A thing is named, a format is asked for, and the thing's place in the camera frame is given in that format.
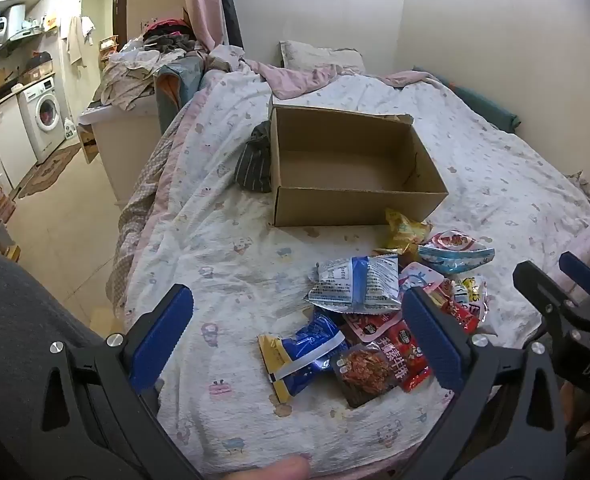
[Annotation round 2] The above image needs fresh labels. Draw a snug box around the clear dark spicy snack packet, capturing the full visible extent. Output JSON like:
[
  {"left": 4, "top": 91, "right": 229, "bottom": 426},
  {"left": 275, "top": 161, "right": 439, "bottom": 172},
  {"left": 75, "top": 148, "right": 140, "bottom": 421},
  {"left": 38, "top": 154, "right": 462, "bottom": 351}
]
[{"left": 330, "top": 341, "right": 402, "bottom": 409}]

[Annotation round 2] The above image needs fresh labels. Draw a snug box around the printed white quilt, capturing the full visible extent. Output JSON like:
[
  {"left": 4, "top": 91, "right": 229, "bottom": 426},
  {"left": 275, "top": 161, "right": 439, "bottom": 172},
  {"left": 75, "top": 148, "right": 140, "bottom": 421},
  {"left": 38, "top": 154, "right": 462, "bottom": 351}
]
[{"left": 125, "top": 67, "right": 590, "bottom": 476}]

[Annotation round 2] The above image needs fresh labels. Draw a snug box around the red spicy snack packet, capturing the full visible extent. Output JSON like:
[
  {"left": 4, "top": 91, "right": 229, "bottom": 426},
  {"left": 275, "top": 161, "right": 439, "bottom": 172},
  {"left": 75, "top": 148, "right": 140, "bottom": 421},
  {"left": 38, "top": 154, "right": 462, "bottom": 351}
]
[{"left": 374, "top": 320, "right": 434, "bottom": 394}]

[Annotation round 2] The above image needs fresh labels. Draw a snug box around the person's left hand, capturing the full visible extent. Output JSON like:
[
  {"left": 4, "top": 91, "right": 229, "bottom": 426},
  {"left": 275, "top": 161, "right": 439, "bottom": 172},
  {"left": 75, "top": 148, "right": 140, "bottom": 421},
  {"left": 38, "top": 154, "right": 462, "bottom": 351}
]
[{"left": 224, "top": 453, "right": 312, "bottom": 480}]

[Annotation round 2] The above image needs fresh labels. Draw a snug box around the yellow white cartoon packet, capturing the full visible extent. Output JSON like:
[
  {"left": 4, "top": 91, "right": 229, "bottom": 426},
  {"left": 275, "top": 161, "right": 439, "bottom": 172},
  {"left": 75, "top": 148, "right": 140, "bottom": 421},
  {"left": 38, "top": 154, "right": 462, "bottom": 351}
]
[{"left": 450, "top": 274, "right": 491, "bottom": 332}]

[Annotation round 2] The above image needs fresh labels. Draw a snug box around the pink curtain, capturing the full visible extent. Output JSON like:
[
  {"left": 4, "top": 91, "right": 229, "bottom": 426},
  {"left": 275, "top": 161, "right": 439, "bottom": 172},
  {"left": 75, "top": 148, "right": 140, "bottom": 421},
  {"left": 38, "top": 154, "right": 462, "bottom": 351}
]
[{"left": 181, "top": 0, "right": 227, "bottom": 57}]

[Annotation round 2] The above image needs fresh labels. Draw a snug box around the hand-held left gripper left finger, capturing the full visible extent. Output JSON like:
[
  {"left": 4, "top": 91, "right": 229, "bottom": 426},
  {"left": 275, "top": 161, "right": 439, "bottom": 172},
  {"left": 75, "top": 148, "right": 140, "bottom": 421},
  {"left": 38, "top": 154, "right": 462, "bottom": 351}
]
[{"left": 22, "top": 282, "right": 204, "bottom": 480}]

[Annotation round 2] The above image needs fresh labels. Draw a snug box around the red and light-blue snack packet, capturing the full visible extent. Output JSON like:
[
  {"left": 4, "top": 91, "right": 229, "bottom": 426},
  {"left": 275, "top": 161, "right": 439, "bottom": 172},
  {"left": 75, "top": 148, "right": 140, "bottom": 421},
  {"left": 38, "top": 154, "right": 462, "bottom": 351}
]
[{"left": 417, "top": 229, "right": 496, "bottom": 277}]

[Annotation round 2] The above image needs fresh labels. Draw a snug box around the beige pillow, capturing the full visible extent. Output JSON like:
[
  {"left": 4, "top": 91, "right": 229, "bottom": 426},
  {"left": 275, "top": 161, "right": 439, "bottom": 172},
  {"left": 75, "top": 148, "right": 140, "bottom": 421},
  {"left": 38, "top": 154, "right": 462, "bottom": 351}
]
[{"left": 279, "top": 40, "right": 367, "bottom": 75}]

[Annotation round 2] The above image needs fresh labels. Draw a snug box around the hanging beige cloth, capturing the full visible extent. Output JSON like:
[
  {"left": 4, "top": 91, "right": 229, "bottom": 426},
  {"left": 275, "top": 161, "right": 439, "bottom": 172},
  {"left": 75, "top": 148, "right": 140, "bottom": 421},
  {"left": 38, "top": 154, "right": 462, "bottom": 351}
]
[{"left": 67, "top": 15, "right": 96, "bottom": 67}]

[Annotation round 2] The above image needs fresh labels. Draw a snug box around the dark door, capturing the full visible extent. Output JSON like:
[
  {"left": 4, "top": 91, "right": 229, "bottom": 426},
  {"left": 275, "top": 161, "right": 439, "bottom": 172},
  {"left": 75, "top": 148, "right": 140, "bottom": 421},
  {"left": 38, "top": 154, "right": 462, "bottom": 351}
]
[{"left": 113, "top": 0, "right": 129, "bottom": 44}]

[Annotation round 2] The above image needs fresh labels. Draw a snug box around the red sausage packet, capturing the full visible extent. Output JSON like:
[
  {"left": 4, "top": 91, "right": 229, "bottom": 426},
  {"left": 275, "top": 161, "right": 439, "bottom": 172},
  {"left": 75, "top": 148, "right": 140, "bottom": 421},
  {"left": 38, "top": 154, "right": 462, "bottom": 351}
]
[{"left": 432, "top": 282, "right": 481, "bottom": 336}]

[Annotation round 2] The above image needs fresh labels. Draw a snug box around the white washing machine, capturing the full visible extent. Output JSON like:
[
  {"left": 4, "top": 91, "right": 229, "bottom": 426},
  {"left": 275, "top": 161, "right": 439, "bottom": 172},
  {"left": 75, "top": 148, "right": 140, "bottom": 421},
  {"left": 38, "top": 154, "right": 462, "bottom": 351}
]
[{"left": 18, "top": 75, "right": 64, "bottom": 164}]

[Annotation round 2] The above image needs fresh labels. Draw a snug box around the blue and white snack packet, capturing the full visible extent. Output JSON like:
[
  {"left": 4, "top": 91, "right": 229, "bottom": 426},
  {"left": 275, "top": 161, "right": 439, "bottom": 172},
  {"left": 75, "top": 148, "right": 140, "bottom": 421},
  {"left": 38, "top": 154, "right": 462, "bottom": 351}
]
[{"left": 307, "top": 254, "right": 402, "bottom": 314}]

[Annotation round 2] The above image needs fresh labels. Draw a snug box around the white storage cabinet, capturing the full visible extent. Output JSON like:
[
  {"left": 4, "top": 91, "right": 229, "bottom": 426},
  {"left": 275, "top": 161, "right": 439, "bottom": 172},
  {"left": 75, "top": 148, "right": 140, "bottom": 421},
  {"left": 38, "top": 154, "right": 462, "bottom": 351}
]
[{"left": 77, "top": 94, "right": 165, "bottom": 211}]

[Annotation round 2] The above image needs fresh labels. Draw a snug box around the person's right hand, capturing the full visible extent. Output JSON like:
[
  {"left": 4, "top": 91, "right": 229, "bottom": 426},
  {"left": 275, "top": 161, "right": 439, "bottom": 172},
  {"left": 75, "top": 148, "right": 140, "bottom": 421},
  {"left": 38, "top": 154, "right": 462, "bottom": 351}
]
[{"left": 559, "top": 384, "right": 590, "bottom": 461}]

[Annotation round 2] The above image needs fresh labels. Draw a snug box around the teal cushion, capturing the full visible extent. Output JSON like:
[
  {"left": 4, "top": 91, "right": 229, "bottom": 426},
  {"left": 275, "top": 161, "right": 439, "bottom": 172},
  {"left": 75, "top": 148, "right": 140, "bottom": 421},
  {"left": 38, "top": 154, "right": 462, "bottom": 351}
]
[{"left": 409, "top": 65, "right": 522, "bottom": 134}]

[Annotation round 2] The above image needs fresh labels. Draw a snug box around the pink blanket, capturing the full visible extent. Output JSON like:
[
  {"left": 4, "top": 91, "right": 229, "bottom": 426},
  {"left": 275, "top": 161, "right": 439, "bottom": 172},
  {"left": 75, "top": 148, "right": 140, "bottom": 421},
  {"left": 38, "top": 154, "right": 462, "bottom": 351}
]
[{"left": 209, "top": 44, "right": 443, "bottom": 102}]

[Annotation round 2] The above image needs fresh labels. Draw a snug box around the dark striped cloth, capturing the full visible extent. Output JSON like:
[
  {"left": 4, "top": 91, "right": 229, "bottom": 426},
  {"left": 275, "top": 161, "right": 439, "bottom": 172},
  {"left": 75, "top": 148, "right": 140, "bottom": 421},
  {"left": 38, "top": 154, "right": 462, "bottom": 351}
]
[{"left": 234, "top": 121, "right": 275, "bottom": 194}]

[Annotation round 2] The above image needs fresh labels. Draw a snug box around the pile of clothes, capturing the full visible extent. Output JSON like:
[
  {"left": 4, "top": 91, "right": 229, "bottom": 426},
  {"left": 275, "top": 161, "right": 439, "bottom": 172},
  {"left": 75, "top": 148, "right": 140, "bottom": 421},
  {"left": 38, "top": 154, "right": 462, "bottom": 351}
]
[{"left": 96, "top": 16, "right": 212, "bottom": 112}]

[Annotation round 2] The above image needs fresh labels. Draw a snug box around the pink white snack packet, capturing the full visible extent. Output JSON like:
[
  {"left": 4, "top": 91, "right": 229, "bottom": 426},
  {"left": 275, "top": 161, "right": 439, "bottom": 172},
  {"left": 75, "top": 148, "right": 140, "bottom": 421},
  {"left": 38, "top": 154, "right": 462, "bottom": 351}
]
[{"left": 398, "top": 261, "right": 446, "bottom": 297}]

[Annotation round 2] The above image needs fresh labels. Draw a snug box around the cardboard box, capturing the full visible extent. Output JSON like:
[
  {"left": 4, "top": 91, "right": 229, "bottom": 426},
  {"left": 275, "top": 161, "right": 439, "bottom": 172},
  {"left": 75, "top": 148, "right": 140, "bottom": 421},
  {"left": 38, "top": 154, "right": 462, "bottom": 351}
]
[{"left": 269, "top": 105, "right": 449, "bottom": 228}]

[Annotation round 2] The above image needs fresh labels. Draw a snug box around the pink packet with dark logo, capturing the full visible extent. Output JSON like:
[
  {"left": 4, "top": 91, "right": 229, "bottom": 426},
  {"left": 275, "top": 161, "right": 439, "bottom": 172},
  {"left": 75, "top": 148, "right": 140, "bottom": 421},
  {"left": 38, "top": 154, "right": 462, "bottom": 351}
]
[{"left": 341, "top": 310, "right": 407, "bottom": 344}]

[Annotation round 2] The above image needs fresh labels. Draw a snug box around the brown rug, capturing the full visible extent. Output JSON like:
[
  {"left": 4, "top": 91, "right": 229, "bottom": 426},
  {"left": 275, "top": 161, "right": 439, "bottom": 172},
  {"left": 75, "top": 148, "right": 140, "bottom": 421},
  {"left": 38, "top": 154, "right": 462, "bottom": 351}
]
[{"left": 17, "top": 141, "right": 82, "bottom": 201}]

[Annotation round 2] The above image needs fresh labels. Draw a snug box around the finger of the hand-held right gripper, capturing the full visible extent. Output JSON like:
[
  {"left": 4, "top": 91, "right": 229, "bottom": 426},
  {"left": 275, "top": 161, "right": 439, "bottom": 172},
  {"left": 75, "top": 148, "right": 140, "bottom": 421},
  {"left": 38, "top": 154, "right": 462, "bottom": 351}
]
[
  {"left": 512, "top": 259, "right": 584, "bottom": 347},
  {"left": 558, "top": 250, "right": 590, "bottom": 313}
]

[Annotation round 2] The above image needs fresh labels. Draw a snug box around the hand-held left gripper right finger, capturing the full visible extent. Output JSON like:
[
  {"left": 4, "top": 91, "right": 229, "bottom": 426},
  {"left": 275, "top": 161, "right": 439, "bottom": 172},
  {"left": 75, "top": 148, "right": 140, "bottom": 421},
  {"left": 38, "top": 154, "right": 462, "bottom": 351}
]
[{"left": 401, "top": 285, "right": 571, "bottom": 480}]

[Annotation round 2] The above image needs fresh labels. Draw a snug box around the blue and yellow snack packet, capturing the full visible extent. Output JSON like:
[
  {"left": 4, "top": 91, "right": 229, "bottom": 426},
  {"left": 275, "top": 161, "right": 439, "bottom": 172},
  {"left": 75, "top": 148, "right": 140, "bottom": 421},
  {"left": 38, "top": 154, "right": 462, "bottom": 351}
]
[{"left": 257, "top": 309, "right": 351, "bottom": 405}]

